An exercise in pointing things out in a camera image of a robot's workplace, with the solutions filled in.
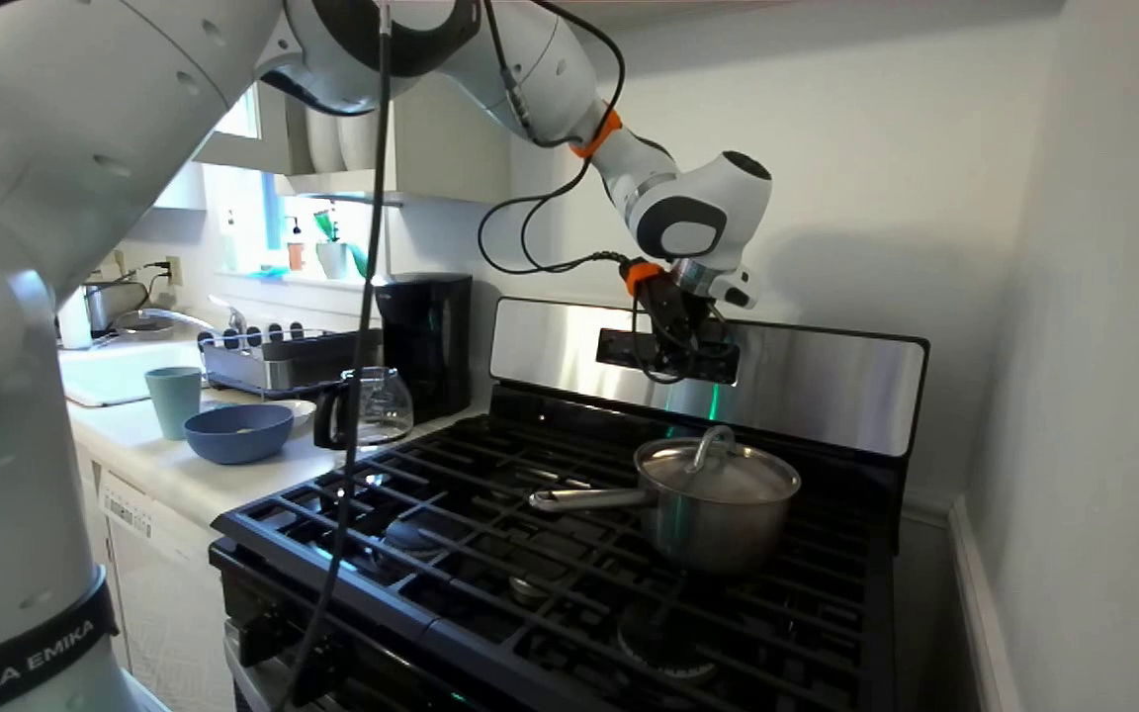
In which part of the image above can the orange cable strap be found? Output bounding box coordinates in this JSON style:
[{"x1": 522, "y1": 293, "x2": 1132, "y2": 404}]
[
  {"x1": 617, "y1": 256, "x2": 668, "y2": 297},
  {"x1": 571, "y1": 109, "x2": 630, "y2": 165}
]

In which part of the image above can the black coffee maker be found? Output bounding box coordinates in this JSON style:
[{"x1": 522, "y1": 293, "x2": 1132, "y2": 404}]
[{"x1": 373, "y1": 269, "x2": 477, "y2": 428}]

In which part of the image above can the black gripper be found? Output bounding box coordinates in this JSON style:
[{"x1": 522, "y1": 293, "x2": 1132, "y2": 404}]
[{"x1": 630, "y1": 262, "x2": 735, "y2": 392}]

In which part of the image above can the teal cup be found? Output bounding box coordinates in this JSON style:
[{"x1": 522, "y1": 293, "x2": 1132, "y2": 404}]
[{"x1": 141, "y1": 363, "x2": 208, "y2": 445}]

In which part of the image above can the glass coffee carafe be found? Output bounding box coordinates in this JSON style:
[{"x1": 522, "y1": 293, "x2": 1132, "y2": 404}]
[{"x1": 312, "y1": 363, "x2": 419, "y2": 453}]

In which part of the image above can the metal canister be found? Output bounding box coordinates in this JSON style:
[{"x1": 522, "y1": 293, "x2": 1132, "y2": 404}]
[{"x1": 80, "y1": 276, "x2": 121, "y2": 339}]

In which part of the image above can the black stove control display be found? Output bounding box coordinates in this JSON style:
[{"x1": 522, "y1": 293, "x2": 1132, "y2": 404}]
[{"x1": 593, "y1": 323, "x2": 742, "y2": 387}]

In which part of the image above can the chrome faucet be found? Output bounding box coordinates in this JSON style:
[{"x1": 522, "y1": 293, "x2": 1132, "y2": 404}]
[{"x1": 116, "y1": 269, "x2": 215, "y2": 339}]

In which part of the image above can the long black hanging cable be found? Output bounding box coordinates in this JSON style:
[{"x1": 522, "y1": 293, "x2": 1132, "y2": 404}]
[{"x1": 267, "y1": 0, "x2": 398, "y2": 712}]

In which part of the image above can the black cast iron grate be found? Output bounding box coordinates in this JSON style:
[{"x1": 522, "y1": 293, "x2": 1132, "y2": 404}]
[
  {"x1": 215, "y1": 384, "x2": 635, "y2": 603},
  {"x1": 641, "y1": 437, "x2": 907, "y2": 712},
  {"x1": 422, "y1": 408, "x2": 770, "y2": 657}
]

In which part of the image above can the white base cabinet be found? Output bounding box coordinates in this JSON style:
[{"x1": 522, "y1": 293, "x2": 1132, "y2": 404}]
[{"x1": 70, "y1": 447, "x2": 242, "y2": 712}]

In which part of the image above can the stainless stove control panel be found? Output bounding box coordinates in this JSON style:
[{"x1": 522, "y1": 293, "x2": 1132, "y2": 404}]
[{"x1": 485, "y1": 297, "x2": 935, "y2": 463}]

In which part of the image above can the white wall cabinet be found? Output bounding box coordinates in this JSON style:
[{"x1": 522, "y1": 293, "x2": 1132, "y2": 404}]
[{"x1": 151, "y1": 70, "x2": 515, "y2": 213}]

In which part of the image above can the white cup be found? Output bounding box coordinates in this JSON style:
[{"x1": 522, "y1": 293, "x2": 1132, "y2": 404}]
[{"x1": 312, "y1": 239, "x2": 356, "y2": 285}]

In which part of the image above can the orange soap bottle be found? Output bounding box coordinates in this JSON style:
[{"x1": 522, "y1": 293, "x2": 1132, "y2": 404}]
[{"x1": 279, "y1": 213, "x2": 312, "y2": 276}]

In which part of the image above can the looped black arm cable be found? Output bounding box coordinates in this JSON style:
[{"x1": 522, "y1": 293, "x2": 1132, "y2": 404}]
[{"x1": 471, "y1": 0, "x2": 662, "y2": 285}]

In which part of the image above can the blue bowl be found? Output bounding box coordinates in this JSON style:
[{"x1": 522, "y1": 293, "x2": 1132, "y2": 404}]
[{"x1": 180, "y1": 399, "x2": 300, "y2": 470}]

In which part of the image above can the black gas stove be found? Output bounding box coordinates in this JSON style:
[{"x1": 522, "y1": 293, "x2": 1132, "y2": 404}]
[{"x1": 207, "y1": 297, "x2": 935, "y2": 712}]

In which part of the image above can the large round black burner cap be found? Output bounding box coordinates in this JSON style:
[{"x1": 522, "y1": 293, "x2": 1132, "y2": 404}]
[{"x1": 380, "y1": 508, "x2": 471, "y2": 558}]

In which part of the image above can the stainless steel saucepan lid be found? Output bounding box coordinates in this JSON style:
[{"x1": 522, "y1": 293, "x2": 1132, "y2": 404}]
[{"x1": 630, "y1": 424, "x2": 807, "y2": 511}]

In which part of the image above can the white baseboard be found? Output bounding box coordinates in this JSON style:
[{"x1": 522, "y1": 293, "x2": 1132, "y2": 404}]
[{"x1": 940, "y1": 495, "x2": 1027, "y2": 712}]

